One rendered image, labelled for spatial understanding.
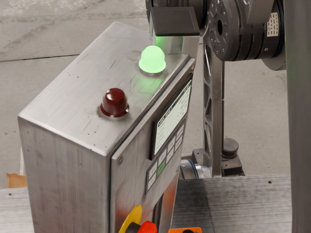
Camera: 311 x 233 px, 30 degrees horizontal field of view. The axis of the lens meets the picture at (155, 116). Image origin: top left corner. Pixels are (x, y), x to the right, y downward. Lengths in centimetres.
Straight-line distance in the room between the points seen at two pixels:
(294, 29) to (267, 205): 88
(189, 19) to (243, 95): 218
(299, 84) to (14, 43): 262
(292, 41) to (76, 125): 20
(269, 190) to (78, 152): 86
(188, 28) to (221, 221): 73
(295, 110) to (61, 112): 21
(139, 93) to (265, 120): 215
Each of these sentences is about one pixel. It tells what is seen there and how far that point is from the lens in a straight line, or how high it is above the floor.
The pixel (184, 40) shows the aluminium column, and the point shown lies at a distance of 58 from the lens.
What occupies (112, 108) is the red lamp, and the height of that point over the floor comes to 149.
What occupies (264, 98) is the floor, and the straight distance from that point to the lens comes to 277.
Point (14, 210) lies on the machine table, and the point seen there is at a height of 83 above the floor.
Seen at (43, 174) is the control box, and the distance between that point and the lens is 56.
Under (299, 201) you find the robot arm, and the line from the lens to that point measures 43.
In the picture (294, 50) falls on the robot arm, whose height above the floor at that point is 158.
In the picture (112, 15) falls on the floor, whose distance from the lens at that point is 316.
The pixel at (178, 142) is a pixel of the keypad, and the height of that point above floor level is 136.
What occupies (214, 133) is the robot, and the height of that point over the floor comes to 53.
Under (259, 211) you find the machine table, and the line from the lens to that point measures 128.
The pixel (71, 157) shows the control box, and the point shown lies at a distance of 51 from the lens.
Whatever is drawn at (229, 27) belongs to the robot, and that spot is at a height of 117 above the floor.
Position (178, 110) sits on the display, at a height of 143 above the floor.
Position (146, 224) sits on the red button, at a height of 134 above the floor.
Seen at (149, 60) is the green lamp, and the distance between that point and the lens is 55.
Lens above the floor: 184
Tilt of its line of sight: 45 degrees down
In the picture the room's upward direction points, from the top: 6 degrees clockwise
